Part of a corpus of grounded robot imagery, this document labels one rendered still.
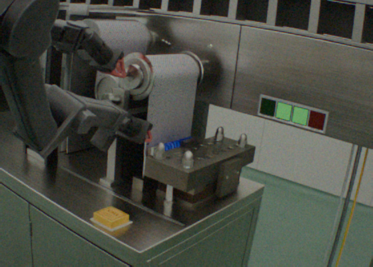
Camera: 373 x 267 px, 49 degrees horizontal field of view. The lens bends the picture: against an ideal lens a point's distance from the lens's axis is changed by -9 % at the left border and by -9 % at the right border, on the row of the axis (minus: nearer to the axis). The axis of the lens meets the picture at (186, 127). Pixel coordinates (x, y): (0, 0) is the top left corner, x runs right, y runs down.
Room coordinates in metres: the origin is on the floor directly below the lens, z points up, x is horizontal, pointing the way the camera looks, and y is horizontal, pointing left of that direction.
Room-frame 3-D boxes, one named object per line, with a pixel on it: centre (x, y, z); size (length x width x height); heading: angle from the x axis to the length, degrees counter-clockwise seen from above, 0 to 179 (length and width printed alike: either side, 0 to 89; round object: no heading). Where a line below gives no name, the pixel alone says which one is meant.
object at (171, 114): (1.41, 0.05, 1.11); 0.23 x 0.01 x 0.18; 145
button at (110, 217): (1.06, 0.17, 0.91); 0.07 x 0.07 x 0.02; 55
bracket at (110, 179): (1.33, 0.22, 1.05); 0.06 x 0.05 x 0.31; 145
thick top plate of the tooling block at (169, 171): (1.37, -0.07, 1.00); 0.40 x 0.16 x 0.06; 145
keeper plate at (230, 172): (1.33, -0.15, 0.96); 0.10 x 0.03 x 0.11; 145
